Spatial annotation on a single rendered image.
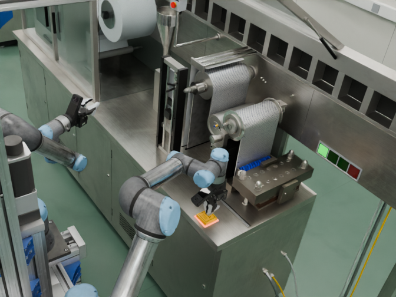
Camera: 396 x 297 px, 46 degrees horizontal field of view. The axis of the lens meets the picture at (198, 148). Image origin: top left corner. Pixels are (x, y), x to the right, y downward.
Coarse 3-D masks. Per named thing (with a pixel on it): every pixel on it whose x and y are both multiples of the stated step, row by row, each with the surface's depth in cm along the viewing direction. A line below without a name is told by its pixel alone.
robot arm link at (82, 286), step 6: (72, 288) 163; (78, 288) 163; (84, 288) 163; (90, 288) 163; (66, 294) 161; (72, 294) 161; (78, 294) 161; (84, 294) 161; (90, 294) 161; (96, 294) 161
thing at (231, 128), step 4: (228, 120) 216; (232, 120) 215; (228, 124) 218; (232, 124) 215; (236, 124) 215; (228, 128) 218; (232, 128) 216; (236, 128) 215; (228, 132) 219; (232, 132) 216; (236, 132) 216
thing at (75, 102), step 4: (72, 96) 212; (76, 96) 211; (80, 96) 212; (72, 100) 212; (76, 100) 211; (80, 100) 211; (72, 104) 212; (76, 104) 212; (80, 104) 213; (68, 108) 213; (72, 108) 212; (76, 108) 212; (68, 112) 213; (72, 112) 212; (76, 112) 213; (72, 116) 212
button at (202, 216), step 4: (200, 212) 217; (204, 212) 217; (196, 216) 217; (200, 216) 215; (204, 216) 215; (208, 216) 215; (212, 216) 216; (200, 220) 215; (204, 220) 213; (208, 220) 213; (212, 220) 214; (204, 224) 212; (208, 224) 214
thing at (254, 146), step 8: (272, 128) 228; (248, 136) 219; (256, 136) 223; (264, 136) 228; (272, 136) 232; (240, 144) 219; (248, 144) 223; (256, 144) 227; (264, 144) 232; (272, 144) 236; (240, 152) 222; (248, 152) 226; (256, 152) 231; (264, 152) 235; (240, 160) 226; (248, 160) 230
